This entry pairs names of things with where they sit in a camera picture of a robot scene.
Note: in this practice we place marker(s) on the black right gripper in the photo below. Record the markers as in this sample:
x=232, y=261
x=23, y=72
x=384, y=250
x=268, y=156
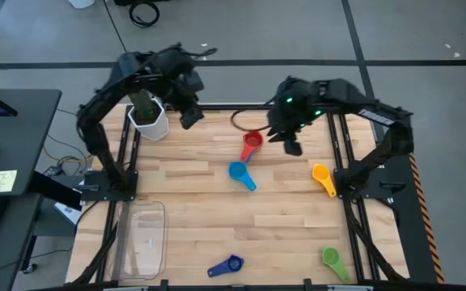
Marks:
x=297, y=109

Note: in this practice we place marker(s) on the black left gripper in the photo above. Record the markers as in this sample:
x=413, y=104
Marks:
x=186, y=87

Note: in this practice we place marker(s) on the red measuring cup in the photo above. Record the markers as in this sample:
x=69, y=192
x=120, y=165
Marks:
x=253, y=140

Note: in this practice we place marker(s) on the yellow measuring cup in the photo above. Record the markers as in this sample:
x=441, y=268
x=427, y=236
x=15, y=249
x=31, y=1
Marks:
x=322, y=173

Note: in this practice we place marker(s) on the light blue measuring cup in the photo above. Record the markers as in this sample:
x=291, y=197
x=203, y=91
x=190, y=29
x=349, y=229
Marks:
x=238, y=170

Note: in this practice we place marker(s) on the green measuring cup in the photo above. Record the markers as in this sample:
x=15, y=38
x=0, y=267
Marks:
x=331, y=255

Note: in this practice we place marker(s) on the dark blue measuring cup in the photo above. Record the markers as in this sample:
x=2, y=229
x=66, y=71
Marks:
x=235, y=263

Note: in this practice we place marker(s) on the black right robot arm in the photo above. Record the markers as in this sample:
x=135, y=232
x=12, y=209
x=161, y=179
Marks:
x=378, y=113

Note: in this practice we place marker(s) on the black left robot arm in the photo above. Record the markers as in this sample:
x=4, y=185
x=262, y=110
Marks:
x=99, y=147

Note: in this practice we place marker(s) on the clear plastic basket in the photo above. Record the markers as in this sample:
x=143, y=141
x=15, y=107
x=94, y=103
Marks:
x=142, y=242

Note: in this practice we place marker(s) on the white plant pot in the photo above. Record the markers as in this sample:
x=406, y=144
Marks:
x=154, y=129

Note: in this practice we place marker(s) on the green cactus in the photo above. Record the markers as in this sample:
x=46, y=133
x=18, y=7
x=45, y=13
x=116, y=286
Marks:
x=144, y=106

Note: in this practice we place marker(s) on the black power strip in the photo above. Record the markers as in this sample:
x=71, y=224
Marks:
x=53, y=170

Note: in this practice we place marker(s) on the black flat board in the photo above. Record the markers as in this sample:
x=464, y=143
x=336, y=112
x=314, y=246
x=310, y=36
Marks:
x=57, y=190

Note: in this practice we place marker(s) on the white round object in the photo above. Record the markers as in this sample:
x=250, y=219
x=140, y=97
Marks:
x=81, y=3

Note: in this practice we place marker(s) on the black panel with hazard stripe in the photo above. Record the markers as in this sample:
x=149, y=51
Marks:
x=415, y=242

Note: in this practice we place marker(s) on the black desk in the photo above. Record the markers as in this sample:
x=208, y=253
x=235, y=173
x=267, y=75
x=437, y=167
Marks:
x=22, y=133
x=10, y=250

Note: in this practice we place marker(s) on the yellow sticky note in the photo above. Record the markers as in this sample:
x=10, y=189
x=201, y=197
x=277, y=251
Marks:
x=2, y=181

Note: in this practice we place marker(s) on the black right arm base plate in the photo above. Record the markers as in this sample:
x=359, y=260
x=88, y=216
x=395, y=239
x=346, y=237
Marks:
x=386, y=186

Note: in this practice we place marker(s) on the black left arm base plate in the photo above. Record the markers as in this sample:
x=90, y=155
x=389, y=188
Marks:
x=95, y=188

